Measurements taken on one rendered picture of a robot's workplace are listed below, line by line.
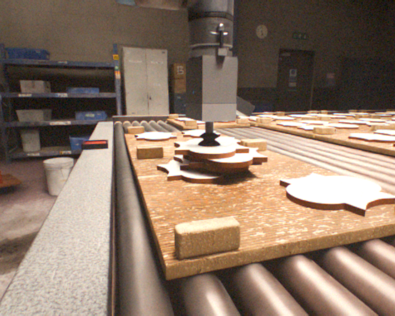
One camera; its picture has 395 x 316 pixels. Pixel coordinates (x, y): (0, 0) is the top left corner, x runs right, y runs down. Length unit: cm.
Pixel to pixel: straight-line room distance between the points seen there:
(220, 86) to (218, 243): 28
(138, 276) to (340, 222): 22
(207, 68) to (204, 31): 6
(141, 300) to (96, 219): 17
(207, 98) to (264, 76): 636
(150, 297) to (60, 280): 9
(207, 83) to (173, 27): 561
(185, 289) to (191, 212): 10
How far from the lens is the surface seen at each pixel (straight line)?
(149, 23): 595
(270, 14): 704
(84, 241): 34
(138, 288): 25
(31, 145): 534
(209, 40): 46
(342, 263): 32
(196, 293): 25
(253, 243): 28
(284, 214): 35
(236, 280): 28
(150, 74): 525
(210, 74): 45
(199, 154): 43
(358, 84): 785
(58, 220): 41
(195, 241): 24
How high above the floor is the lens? 108
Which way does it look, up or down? 13 degrees down
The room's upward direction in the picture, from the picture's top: straight up
